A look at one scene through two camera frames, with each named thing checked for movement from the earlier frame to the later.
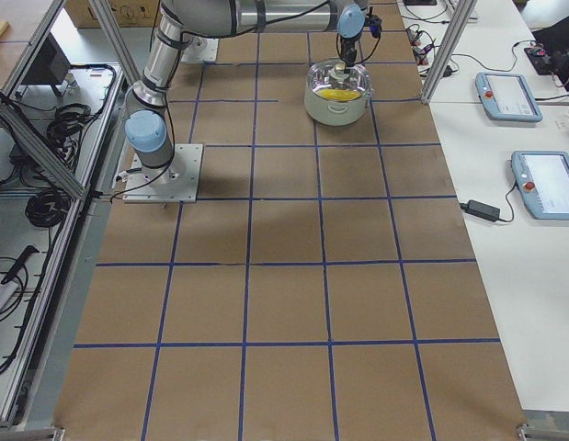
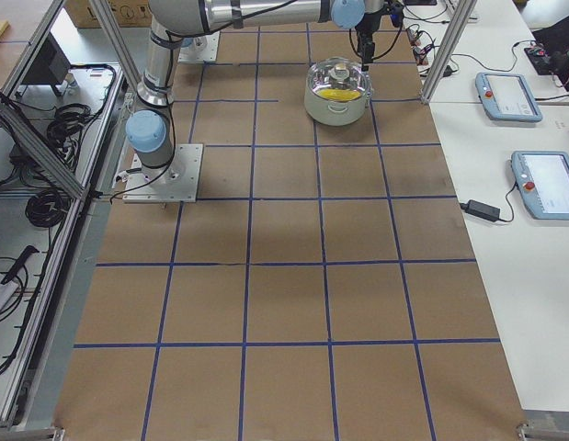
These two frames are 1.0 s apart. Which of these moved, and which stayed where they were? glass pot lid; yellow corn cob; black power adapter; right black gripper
Moved: right black gripper
Stayed: glass pot lid; black power adapter; yellow corn cob
